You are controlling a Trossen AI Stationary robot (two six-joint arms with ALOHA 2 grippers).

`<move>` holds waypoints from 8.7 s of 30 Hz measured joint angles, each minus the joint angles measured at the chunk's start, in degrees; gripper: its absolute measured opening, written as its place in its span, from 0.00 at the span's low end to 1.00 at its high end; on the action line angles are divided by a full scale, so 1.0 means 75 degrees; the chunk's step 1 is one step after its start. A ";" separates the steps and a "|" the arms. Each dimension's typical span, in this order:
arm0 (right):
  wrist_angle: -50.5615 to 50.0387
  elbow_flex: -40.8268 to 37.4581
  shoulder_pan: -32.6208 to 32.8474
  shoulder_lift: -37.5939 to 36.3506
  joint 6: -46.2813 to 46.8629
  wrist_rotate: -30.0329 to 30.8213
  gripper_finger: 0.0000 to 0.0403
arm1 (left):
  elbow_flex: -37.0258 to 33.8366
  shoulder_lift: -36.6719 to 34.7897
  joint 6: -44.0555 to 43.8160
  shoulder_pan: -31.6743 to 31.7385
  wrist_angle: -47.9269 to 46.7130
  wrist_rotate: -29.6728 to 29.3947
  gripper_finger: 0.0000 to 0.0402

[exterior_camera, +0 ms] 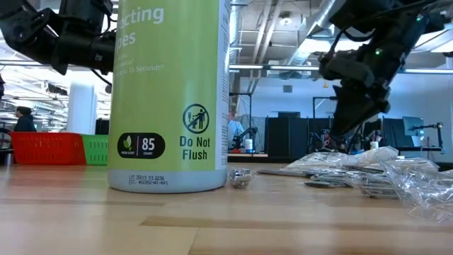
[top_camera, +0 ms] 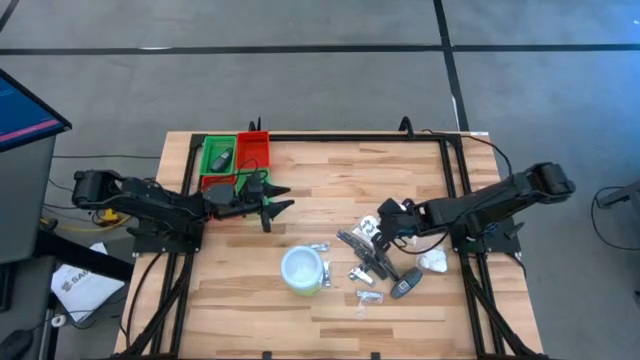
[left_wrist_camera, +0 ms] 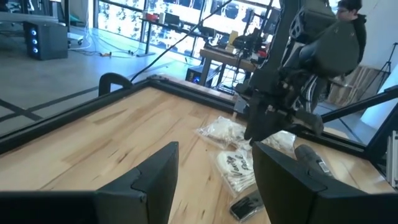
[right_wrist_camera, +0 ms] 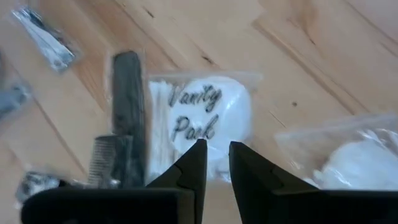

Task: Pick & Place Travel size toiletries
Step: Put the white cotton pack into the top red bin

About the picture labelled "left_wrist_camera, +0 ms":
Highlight small black computer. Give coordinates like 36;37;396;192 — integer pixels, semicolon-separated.
185;64;223;87

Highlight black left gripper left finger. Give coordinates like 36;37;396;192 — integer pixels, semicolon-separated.
0;141;180;224

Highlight yellow box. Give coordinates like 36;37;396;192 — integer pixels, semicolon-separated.
228;30;239;47

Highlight black tripod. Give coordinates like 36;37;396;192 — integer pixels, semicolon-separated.
360;42;398;101

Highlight wooden top desk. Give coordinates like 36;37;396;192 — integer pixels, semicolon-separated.
198;47;259;88

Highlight black sachet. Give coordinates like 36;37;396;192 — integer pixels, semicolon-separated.
229;189;266;223

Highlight large glass window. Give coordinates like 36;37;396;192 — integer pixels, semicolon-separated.
94;0;282;60

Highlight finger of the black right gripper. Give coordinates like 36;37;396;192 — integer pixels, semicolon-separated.
279;109;325;136
244;91;282;146

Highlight person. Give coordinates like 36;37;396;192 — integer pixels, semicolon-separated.
335;0;368;77

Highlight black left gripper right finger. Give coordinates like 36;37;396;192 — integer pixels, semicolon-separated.
251;141;398;224

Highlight black hanging cable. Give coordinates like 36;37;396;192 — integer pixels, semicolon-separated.
129;0;234;83

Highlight grey Dove deodorant stick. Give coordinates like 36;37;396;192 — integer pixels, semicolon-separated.
294;143;334;179

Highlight black frame desk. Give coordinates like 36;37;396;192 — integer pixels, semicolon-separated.
139;11;220;58

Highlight grey box device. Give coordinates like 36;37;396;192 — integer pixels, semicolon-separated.
162;12;182;26

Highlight wooden pallets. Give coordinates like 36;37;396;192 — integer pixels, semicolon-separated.
325;64;391;107

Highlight black computer tower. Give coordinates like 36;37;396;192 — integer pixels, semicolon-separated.
22;20;69;62

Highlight black curved bracket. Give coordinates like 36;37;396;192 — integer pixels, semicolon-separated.
98;72;134;97

